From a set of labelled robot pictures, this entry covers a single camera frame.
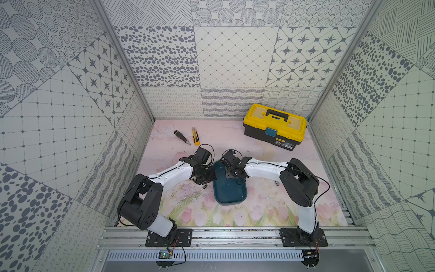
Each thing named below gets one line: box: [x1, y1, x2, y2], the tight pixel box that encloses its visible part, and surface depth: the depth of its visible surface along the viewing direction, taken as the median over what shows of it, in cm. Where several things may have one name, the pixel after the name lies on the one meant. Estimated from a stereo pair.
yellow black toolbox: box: [242, 103, 308, 152], surface depth 100 cm
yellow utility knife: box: [191, 126, 201, 147], surface depth 113 cm
